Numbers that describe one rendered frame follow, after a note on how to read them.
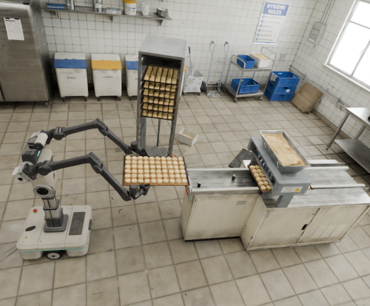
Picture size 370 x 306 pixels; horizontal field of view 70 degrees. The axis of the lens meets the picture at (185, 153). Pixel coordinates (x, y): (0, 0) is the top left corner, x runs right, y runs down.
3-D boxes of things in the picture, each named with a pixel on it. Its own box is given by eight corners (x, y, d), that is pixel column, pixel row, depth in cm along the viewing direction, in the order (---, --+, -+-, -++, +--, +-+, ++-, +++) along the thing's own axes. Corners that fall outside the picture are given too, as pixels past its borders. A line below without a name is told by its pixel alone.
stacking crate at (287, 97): (282, 93, 694) (285, 87, 681) (290, 101, 664) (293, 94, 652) (262, 93, 677) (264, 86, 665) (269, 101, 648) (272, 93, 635)
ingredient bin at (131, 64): (127, 102, 550) (127, 66, 503) (124, 88, 597) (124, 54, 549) (153, 102, 566) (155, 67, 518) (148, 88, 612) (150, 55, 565)
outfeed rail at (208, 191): (360, 187, 303) (364, 183, 299) (362, 189, 300) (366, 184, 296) (190, 193, 260) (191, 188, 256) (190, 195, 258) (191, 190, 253)
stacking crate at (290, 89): (284, 86, 682) (287, 79, 669) (293, 93, 653) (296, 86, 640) (264, 86, 664) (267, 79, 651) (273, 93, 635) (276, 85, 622)
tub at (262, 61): (258, 60, 627) (261, 51, 615) (270, 68, 598) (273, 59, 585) (245, 61, 613) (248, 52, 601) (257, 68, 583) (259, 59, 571)
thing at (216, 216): (230, 217, 350) (250, 167, 295) (239, 240, 324) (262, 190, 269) (178, 220, 335) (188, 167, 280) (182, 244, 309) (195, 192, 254)
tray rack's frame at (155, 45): (169, 180, 383) (186, 57, 273) (134, 176, 380) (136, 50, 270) (172, 153, 433) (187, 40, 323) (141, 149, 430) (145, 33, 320)
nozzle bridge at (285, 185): (267, 159, 320) (277, 136, 299) (296, 206, 265) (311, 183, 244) (242, 159, 313) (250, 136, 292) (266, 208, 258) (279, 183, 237)
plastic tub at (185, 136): (176, 140, 469) (178, 133, 459) (182, 135, 485) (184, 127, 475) (191, 147, 460) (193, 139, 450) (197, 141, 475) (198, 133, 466)
